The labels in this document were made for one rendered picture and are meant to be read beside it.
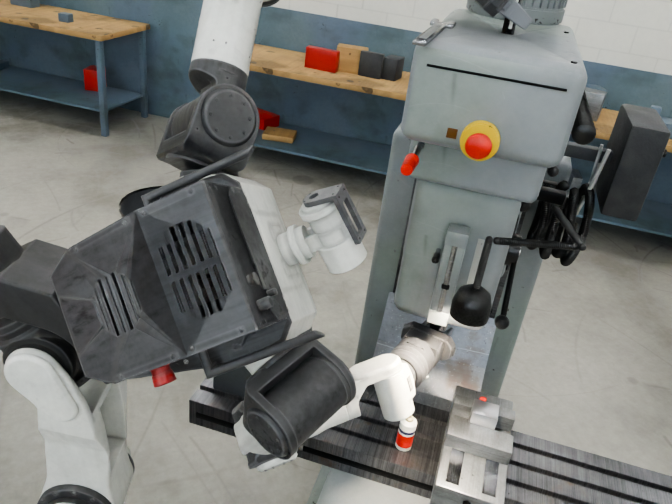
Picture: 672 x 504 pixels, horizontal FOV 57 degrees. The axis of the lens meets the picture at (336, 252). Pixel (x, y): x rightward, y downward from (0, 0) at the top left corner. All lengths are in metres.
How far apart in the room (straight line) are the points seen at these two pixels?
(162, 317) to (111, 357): 0.11
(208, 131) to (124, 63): 5.74
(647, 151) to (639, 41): 4.05
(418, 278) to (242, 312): 0.58
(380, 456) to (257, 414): 0.71
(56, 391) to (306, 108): 4.99
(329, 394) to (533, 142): 0.49
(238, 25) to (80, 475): 0.82
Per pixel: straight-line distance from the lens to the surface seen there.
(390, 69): 5.08
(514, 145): 1.01
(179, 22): 6.23
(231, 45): 0.99
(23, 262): 1.06
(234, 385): 1.65
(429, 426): 1.67
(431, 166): 1.14
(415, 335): 1.37
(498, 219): 1.20
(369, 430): 1.62
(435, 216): 1.21
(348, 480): 1.62
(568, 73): 0.99
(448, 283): 1.23
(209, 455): 2.77
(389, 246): 1.78
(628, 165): 1.48
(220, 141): 0.91
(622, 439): 3.37
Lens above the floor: 2.05
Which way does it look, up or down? 29 degrees down
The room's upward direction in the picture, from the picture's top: 8 degrees clockwise
